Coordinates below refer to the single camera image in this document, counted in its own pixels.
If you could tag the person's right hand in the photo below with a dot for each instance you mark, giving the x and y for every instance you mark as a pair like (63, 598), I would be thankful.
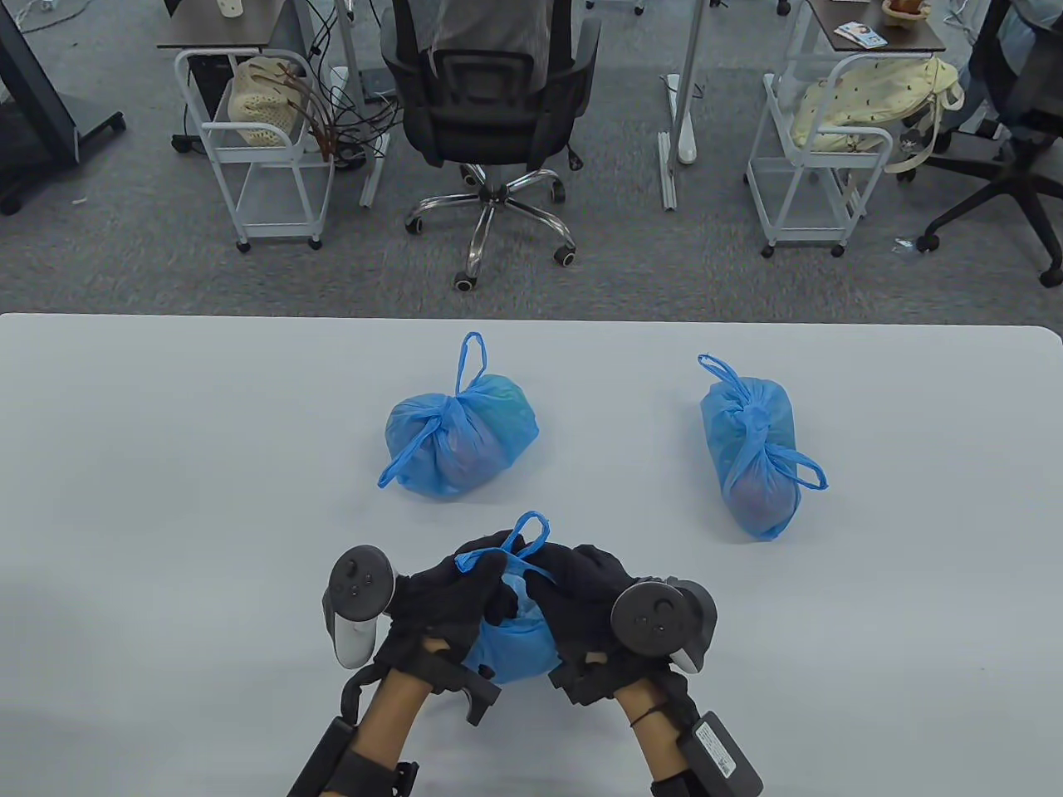
(577, 594)

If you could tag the person's left hand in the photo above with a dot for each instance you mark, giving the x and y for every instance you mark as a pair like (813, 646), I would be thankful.
(448, 598)

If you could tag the black handheld controller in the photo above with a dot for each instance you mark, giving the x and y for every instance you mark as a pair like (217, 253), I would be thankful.
(359, 589)
(652, 618)

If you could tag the blue plastic bag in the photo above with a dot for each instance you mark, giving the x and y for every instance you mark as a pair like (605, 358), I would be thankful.
(515, 652)
(751, 465)
(465, 440)

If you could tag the person's right forearm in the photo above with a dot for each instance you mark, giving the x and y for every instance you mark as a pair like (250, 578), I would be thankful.
(656, 743)

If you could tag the person's left forearm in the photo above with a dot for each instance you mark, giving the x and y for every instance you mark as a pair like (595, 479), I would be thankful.
(390, 722)

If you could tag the black forearm battery box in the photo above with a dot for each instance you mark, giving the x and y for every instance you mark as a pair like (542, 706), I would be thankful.
(721, 751)
(324, 760)

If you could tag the cream knitted bag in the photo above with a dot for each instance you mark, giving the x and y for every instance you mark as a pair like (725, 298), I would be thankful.
(257, 108)

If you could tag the pale yellow patterned bag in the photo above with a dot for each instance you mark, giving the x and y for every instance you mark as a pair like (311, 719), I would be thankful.
(872, 95)

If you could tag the thin black wrist band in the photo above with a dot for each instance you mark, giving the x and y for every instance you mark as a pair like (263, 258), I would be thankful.
(646, 715)

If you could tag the white metal trolley cart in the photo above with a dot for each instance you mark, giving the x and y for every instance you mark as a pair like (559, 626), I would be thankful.
(286, 199)
(810, 199)

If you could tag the black mesh office chair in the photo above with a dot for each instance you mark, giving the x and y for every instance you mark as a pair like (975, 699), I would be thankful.
(490, 124)

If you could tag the white desk leg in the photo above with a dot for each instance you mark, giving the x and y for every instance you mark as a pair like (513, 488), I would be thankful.
(685, 83)
(349, 50)

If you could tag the brown topped desk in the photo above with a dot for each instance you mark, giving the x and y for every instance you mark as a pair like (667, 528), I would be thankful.
(216, 29)
(905, 37)

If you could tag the small printed cards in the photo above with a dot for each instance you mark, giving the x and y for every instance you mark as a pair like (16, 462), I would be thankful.
(859, 35)

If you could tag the small white object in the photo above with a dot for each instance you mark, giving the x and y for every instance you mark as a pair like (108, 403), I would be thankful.
(230, 7)

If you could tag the black wheeled stand base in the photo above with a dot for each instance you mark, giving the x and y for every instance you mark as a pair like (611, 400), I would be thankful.
(33, 108)

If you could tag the brown woven basket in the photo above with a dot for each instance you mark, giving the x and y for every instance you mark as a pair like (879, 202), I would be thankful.
(905, 8)

